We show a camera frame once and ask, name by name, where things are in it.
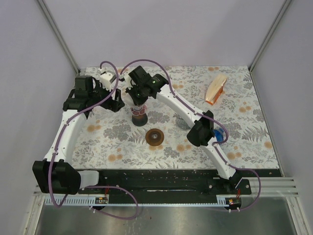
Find white paper coffee filter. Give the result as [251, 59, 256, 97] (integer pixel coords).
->
[123, 93, 143, 110]

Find floral patterned table mat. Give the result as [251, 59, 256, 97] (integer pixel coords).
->
[72, 66, 279, 169]

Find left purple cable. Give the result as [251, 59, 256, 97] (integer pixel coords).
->
[48, 60, 139, 220]

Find dark carafe with red rim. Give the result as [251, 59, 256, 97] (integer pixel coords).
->
[132, 114, 148, 127]

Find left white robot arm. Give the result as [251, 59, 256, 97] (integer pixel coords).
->
[32, 71, 125, 195]

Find brown wooden dripper ring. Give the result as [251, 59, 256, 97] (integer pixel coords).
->
[145, 128, 165, 147]

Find right aluminium frame post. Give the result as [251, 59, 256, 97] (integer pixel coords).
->
[248, 0, 293, 73]

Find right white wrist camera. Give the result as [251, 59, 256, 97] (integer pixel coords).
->
[121, 73, 132, 88]

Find blue glass dripper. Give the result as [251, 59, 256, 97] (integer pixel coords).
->
[213, 128, 224, 144]

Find left aluminium frame post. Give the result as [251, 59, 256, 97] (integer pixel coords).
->
[36, 0, 81, 74]

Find clear glass pitcher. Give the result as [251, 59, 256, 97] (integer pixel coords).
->
[175, 116, 191, 130]

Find aluminium frame post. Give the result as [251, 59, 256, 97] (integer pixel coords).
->
[248, 0, 293, 73]
[36, 0, 81, 74]

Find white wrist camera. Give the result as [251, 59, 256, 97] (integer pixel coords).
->
[121, 73, 132, 88]
[99, 69, 116, 92]

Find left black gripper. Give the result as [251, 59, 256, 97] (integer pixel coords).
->
[89, 80, 125, 112]

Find white slotted cable duct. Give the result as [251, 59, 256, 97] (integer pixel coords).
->
[55, 194, 229, 208]

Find coffee filter pack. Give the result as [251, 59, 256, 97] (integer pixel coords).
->
[205, 74, 228, 105]

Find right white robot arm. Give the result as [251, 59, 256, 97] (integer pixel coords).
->
[123, 66, 240, 194]

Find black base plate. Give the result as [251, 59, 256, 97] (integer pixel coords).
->
[79, 169, 251, 204]

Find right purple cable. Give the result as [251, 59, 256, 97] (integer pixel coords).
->
[119, 58, 262, 213]

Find purple cable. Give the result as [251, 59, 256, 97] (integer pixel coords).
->
[119, 58, 262, 213]
[48, 60, 139, 220]

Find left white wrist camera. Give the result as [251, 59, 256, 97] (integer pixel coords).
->
[99, 69, 116, 92]

